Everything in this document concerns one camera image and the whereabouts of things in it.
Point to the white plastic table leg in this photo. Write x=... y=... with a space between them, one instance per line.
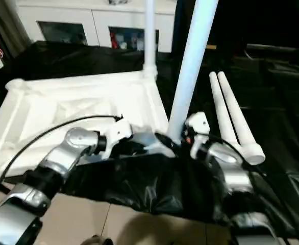
x=193 y=61
x=149 y=35
x=239 y=120
x=222 y=109

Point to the white plastic table top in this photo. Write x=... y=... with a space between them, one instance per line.
x=63 y=107

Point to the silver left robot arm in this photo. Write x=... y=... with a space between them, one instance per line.
x=52 y=168

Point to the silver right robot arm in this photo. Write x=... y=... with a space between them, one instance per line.
x=231 y=168

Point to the black plastic mat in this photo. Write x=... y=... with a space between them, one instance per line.
x=154 y=189

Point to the dark robot torso part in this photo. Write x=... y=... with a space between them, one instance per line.
x=98 y=240

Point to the small tan box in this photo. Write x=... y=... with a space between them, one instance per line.
x=210 y=47

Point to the red bottle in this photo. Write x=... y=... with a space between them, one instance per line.
x=112 y=42

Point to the white glass-door cabinet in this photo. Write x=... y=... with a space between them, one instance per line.
x=78 y=20

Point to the small grey cabinet ornament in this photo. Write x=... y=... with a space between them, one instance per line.
x=118 y=2

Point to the black flat screen television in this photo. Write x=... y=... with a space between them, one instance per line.
x=272 y=23

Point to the grey curtain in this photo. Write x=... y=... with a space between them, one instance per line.
x=4 y=23

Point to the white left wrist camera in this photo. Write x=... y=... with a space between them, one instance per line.
x=118 y=131

